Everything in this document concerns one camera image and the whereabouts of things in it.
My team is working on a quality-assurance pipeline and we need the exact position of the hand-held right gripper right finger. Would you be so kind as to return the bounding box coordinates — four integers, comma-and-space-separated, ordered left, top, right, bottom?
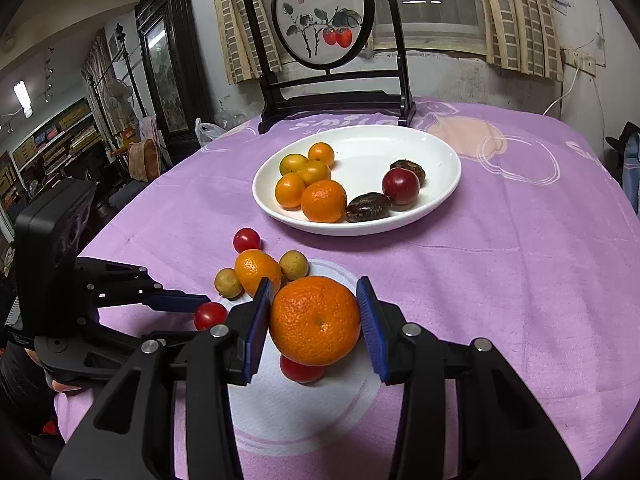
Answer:
356, 276, 583, 480

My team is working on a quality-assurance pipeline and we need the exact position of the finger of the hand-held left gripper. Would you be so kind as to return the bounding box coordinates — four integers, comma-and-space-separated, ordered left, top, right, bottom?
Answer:
80, 316, 203, 369
75, 257, 212, 314

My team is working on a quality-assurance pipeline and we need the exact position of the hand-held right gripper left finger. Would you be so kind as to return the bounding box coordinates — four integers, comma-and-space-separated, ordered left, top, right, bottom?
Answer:
52, 276, 275, 480

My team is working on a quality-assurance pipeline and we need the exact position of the cherry tomato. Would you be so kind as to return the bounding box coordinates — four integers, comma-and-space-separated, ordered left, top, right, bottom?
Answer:
279, 354, 327, 384
193, 301, 229, 331
233, 227, 262, 254

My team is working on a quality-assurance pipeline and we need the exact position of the mandarin orange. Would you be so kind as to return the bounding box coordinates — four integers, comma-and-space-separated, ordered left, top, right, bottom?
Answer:
234, 249, 283, 298
300, 179, 348, 224
269, 275, 362, 367

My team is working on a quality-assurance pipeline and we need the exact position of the brown water chestnut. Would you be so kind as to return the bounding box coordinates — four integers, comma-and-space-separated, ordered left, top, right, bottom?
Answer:
389, 159, 427, 186
346, 192, 392, 224

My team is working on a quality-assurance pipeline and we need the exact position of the dark red plum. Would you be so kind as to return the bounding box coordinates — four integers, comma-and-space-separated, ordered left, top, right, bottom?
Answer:
382, 168, 421, 207

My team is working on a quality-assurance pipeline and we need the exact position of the green-tinged citrus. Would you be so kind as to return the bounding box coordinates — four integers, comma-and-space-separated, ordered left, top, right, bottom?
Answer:
278, 153, 308, 177

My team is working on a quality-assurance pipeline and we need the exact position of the white oval plate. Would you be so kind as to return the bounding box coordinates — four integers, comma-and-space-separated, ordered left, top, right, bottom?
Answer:
252, 125, 462, 237

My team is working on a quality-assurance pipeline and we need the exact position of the small smooth yellow-orange citrus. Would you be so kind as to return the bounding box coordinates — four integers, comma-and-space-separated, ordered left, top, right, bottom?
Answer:
307, 142, 336, 167

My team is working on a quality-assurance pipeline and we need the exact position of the person's left hand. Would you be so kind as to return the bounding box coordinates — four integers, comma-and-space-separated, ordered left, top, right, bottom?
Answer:
47, 379, 84, 397

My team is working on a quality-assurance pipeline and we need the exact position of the yellow-green longan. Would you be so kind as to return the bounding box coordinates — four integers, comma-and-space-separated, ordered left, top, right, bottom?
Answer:
279, 250, 309, 281
214, 268, 244, 298

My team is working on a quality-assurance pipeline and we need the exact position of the bookshelf with books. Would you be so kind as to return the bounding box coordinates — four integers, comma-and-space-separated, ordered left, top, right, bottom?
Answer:
0, 97, 101, 196

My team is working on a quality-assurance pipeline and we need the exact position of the brown woven bag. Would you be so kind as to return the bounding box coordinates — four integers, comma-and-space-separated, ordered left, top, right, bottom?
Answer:
127, 139, 162, 183

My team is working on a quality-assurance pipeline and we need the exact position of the purple tablecloth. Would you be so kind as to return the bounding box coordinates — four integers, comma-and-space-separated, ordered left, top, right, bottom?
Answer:
52, 96, 640, 480

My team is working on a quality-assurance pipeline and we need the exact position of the white spiral light bulb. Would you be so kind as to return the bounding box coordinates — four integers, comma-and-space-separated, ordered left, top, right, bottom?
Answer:
12, 80, 35, 118

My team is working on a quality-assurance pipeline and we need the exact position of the white standing fan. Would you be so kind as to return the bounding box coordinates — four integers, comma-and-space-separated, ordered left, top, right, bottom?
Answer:
102, 80, 135, 121

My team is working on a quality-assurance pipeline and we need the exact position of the white plastic bag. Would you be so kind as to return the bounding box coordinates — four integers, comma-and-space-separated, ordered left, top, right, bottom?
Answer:
195, 118, 228, 148

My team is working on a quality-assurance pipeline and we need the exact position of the dark wood framed painting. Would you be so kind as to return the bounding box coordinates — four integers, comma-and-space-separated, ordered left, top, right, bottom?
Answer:
135, 0, 213, 151

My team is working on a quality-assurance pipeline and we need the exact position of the beige checked curtain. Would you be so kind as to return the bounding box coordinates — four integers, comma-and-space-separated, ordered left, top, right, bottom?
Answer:
475, 0, 565, 82
207, 0, 296, 86

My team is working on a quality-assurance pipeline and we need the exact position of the blue cloth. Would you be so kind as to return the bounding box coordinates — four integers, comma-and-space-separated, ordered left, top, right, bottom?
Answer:
624, 132, 640, 196

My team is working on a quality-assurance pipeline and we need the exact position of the black bag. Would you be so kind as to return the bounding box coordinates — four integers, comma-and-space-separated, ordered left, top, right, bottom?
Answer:
605, 121, 640, 161

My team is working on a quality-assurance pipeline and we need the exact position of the round painted table screen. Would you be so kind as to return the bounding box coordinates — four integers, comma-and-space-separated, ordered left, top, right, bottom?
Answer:
238, 0, 417, 135

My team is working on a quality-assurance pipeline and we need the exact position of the window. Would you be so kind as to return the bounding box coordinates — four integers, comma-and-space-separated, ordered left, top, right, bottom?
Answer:
370, 0, 488, 53

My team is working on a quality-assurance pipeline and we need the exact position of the white power cable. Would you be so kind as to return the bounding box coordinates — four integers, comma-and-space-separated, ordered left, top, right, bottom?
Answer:
542, 65, 581, 118

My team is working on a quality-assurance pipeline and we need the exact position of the white wall socket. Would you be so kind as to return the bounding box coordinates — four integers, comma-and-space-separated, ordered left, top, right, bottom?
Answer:
562, 47, 598, 77

